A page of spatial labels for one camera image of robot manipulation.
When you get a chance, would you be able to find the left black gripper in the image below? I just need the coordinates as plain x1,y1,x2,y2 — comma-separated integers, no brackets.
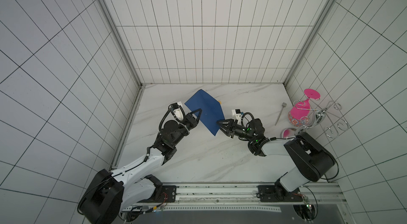
173,109,202,145

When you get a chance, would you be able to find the blue paper envelope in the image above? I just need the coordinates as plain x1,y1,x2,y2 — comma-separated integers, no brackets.
185,89,225,136

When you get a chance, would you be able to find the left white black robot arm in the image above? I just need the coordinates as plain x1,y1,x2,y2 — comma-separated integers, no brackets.
77,109,202,224

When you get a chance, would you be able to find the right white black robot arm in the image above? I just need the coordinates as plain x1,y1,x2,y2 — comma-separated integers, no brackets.
217,119,337,197

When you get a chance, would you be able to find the pink wine glass lying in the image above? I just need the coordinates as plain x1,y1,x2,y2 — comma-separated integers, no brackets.
281,128,299,139

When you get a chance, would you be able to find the pink wine glass upside down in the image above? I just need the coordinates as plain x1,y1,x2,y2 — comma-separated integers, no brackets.
288,88,321,127

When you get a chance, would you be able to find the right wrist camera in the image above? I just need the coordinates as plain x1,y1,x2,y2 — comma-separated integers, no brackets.
232,109,244,122

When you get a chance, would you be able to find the aluminium mounting rail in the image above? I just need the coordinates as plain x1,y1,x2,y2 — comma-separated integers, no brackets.
127,182,347,207

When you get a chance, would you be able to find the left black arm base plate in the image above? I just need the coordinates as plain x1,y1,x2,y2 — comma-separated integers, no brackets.
152,185,177,203

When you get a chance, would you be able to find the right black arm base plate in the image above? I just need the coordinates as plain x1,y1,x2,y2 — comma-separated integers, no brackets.
256,185,303,203

